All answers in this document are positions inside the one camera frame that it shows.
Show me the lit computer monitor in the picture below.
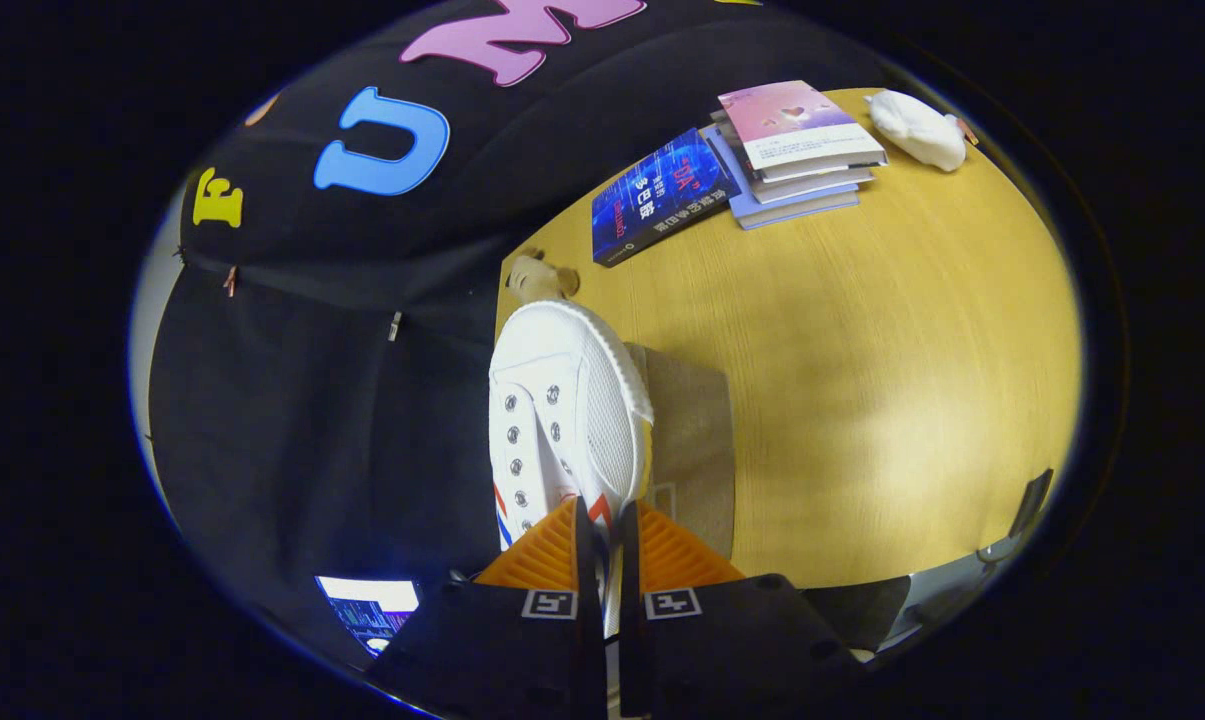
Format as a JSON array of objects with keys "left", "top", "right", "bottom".
[{"left": 314, "top": 575, "right": 421, "bottom": 658}]

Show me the white canvas shoe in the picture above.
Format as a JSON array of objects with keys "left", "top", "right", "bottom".
[{"left": 487, "top": 298, "right": 655, "bottom": 641}]

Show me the blue cover book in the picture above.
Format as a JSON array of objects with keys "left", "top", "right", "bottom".
[{"left": 590, "top": 127, "right": 743, "bottom": 269}]

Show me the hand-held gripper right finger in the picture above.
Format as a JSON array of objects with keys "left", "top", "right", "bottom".
[{"left": 617, "top": 498, "right": 868, "bottom": 720}]

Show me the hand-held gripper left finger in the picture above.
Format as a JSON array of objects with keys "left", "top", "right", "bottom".
[{"left": 365, "top": 496, "right": 608, "bottom": 720}]

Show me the tan plush dog toy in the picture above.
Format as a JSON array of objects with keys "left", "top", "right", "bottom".
[{"left": 507, "top": 253, "right": 581, "bottom": 304}]

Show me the pink cover book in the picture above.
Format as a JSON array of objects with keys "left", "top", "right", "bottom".
[{"left": 717, "top": 80, "right": 890, "bottom": 184}]

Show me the white crumpled pouch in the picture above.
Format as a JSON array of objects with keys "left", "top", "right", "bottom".
[{"left": 865, "top": 89, "right": 978, "bottom": 173}]

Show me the fabric storage box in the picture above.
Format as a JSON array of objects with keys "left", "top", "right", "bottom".
[{"left": 622, "top": 343, "right": 738, "bottom": 561}]

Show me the dark grey chair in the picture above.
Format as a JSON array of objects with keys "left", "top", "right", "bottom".
[{"left": 800, "top": 468, "right": 1055, "bottom": 661}]

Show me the white cover book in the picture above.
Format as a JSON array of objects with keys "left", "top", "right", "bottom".
[{"left": 710, "top": 110, "right": 876, "bottom": 206}]

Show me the lavender cover book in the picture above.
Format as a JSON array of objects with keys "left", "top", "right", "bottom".
[{"left": 700, "top": 125, "right": 861, "bottom": 232}]

